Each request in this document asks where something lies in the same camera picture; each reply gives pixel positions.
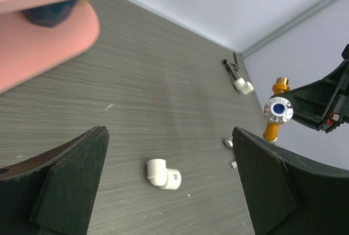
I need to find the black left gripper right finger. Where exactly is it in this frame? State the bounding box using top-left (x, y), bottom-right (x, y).
top-left (232, 127), bottom-right (348, 234)

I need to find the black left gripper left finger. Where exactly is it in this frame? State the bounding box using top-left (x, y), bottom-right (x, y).
top-left (1, 126), bottom-right (110, 234)

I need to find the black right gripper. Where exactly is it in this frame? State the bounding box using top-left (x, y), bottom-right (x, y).
top-left (288, 45), bottom-right (348, 133)

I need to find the orange faucet with chrome knob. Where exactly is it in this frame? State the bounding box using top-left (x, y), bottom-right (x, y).
top-left (263, 77), bottom-right (293, 143)

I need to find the white PVC elbow fitting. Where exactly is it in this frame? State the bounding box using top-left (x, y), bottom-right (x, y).
top-left (147, 159), bottom-right (182, 190)

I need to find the dark faucet with white elbow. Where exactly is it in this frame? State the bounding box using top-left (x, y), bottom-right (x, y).
top-left (222, 52), bottom-right (254, 95)

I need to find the pink three-tier shelf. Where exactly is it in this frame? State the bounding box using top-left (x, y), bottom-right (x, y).
top-left (1, 0), bottom-right (100, 92)

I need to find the dark blue mug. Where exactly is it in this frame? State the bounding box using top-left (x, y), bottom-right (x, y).
top-left (22, 0), bottom-right (77, 28)

